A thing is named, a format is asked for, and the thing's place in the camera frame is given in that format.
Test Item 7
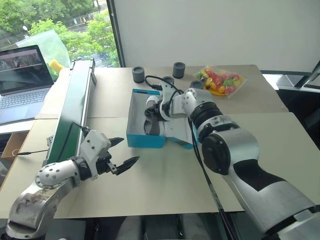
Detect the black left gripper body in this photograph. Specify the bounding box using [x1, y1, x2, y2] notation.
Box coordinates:
[95, 150, 119, 176]

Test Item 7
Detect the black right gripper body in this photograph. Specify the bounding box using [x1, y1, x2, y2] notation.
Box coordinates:
[149, 100, 164, 119]

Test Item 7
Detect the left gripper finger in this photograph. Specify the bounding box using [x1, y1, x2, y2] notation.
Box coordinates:
[108, 136, 125, 149]
[115, 156, 140, 176]

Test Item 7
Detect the small grey white shoe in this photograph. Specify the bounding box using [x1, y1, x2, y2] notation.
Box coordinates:
[145, 95, 161, 109]
[143, 119, 166, 137]

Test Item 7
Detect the blue cardboard shoebox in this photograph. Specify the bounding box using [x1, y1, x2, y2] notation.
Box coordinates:
[125, 88, 201, 150]

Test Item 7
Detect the green conveyor belt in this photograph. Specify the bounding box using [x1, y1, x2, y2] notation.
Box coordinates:
[45, 58, 98, 166]

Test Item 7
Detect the black conveyor end plate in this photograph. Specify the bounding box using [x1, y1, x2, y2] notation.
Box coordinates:
[89, 57, 98, 86]

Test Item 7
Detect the clear bag of toy fruit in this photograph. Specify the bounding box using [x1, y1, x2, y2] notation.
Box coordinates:
[194, 65, 249, 100]

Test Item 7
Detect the brown cardboard box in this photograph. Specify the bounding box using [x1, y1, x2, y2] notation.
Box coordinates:
[0, 130, 30, 161]

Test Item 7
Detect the yellow toy object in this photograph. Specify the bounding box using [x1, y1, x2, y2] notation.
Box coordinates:
[48, 59, 66, 75]

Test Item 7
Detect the silver open laptop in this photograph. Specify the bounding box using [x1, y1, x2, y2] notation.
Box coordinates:
[0, 44, 56, 126]

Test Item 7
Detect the green translucent plastic bag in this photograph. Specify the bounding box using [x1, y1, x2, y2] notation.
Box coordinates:
[15, 29, 71, 69]

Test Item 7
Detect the dark side desk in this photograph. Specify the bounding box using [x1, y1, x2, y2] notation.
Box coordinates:
[259, 59, 320, 151]

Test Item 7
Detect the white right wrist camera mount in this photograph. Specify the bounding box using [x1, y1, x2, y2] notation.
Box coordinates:
[157, 81, 177, 123]

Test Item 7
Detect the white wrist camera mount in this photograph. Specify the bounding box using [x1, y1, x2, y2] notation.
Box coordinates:
[79, 129, 112, 181]
[157, 81, 177, 123]

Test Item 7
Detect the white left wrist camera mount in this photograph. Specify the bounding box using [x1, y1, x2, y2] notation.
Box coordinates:
[79, 129, 112, 181]

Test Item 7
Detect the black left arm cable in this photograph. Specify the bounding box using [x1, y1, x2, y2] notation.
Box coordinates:
[55, 121, 90, 162]

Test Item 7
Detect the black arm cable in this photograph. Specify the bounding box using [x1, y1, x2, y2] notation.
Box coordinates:
[55, 121, 90, 162]
[144, 75, 237, 240]

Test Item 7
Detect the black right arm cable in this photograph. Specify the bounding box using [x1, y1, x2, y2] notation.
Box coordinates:
[144, 75, 237, 240]

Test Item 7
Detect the thin black-handled tool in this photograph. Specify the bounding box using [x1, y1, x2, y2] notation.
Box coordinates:
[11, 148, 49, 156]

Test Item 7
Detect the dark window frame post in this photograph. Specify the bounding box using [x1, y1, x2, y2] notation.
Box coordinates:
[105, 0, 126, 68]

